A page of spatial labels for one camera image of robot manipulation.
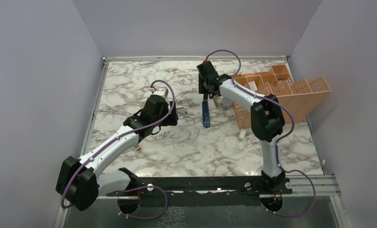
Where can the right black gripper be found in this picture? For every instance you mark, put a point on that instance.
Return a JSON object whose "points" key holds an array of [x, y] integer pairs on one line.
{"points": [[202, 90]]}

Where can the staple box tray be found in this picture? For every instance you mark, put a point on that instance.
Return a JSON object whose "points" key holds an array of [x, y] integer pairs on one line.
{"points": [[181, 111]]}

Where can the white tube by organizer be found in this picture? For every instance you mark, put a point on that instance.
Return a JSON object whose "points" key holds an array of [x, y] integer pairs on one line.
{"points": [[242, 134]]}

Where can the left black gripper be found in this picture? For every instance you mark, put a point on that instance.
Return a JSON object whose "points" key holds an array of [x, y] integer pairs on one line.
{"points": [[172, 119]]}

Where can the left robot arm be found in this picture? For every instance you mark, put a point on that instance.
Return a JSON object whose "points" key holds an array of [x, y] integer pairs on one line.
{"points": [[106, 157]]}

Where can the aluminium front frame rail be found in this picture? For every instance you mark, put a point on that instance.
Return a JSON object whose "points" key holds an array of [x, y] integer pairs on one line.
{"points": [[300, 185]]}

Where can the blue stapler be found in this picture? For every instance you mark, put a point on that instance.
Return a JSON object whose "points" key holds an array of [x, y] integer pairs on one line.
{"points": [[205, 114]]}

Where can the peach plastic desk organizer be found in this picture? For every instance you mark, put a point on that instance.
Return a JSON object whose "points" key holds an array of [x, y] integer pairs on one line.
{"points": [[299, 97]]}

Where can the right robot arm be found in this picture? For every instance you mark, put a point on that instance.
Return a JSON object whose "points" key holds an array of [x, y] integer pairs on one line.
{"points": [[267, 120]]}

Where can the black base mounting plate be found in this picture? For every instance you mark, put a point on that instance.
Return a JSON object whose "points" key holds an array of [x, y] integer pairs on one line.
{"points": [[198, 191]]}

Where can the clear small cup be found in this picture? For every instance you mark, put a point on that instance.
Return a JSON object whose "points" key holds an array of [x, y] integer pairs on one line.
{"points": [[226, 103]]}

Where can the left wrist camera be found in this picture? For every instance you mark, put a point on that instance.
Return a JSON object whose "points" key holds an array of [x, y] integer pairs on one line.
{"points": [[162, 92]]}

